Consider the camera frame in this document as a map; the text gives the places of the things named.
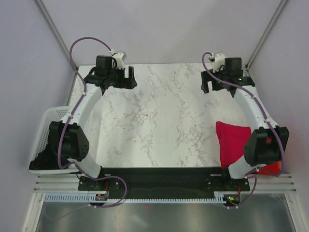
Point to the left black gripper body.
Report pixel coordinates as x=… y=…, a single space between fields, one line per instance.
x=117 y=77

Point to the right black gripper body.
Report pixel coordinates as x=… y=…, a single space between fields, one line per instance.
x=217 y=85

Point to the magenta t shirt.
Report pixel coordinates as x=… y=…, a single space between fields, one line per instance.
x=232 y=140

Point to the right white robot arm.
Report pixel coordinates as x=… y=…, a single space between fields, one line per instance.
x=267 y=142

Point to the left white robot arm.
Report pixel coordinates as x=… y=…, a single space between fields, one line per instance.
x=66 y=136

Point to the white plastic basket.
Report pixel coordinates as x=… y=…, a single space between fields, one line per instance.
x=41 y=141

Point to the black t shirt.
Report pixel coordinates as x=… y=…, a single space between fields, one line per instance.
x=45 y=160

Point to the folded red t shirt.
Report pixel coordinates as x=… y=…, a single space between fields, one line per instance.
x=271 y=169

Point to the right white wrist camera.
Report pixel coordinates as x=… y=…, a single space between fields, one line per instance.
x=217 y=60

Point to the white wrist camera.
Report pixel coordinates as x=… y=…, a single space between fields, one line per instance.
x=217 y=60
x=119 y=58

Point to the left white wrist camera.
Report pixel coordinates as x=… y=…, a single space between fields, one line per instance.
x=119 y=58

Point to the left aluminium corner post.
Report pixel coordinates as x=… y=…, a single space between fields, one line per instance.
x=53 y=29

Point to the aluminium corner post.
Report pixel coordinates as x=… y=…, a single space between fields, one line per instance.
x=53 y=29
x=266 y=33

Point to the right aluminium corner post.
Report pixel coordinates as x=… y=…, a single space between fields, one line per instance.
x=266 y=33

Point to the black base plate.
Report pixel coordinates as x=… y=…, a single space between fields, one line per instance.
x=164 y=182

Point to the aluminium rail frame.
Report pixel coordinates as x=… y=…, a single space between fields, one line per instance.
x=68 y=183

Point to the grey slotted cable duct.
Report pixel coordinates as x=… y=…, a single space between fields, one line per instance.
x=91 y=197

